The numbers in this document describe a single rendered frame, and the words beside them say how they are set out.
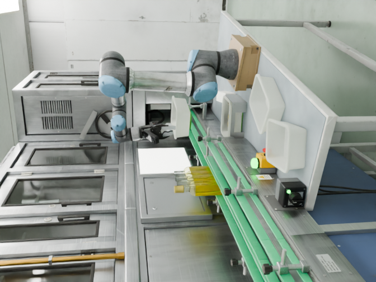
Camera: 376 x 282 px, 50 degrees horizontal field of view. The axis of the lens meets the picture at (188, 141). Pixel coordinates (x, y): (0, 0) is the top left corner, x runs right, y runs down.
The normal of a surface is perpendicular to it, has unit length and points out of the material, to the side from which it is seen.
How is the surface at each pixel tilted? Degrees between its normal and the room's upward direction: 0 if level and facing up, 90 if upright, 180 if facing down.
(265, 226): 90
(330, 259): 90
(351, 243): 90
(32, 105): 90
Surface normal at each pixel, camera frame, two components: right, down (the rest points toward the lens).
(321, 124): -0.99, 0.03
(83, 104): 0.14, 0.35
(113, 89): -0.05, 0.85
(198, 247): 0.03, -0.94
